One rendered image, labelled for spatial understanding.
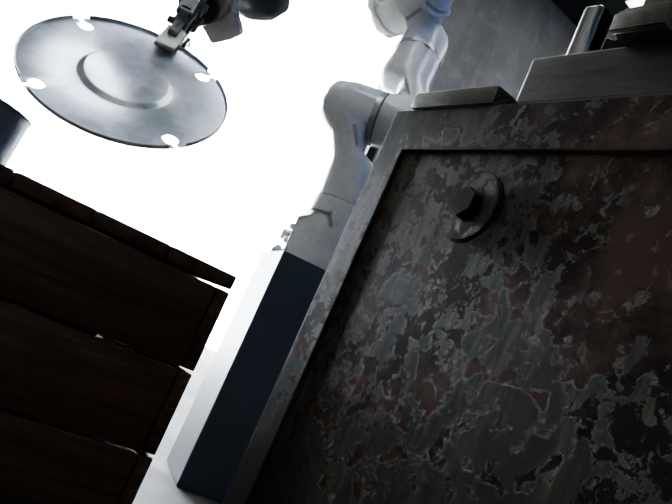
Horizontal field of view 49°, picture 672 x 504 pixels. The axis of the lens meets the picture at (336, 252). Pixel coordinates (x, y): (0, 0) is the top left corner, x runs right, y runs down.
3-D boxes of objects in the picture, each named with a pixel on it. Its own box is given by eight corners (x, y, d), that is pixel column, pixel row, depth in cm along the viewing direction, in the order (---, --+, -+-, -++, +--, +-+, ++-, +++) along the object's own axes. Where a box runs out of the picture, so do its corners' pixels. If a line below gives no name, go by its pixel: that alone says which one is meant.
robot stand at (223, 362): (166, 459, 144) (262, 250, 151) (248, 491, 149) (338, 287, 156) (175, 486, 127) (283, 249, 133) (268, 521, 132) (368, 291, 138)
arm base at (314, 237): (254, 250, 156) (281, 191, 158) (331, 287, 162) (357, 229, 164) (279, 249, 135) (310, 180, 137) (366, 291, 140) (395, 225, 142)
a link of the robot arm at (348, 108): (289, 189, 154) (336, 86, 158) (370, 222, 151) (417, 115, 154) (278, 173, 144) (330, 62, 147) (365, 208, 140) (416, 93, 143)
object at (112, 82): (71, 161, 87) (72, 156, 87) (-23, 17, 99) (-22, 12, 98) (262, 139, 107) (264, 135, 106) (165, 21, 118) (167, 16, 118)
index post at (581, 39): (555, 73, 85) (585, 1, 87) (569, 87, 87) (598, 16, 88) (575, 71, 83) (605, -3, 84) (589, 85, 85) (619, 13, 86)
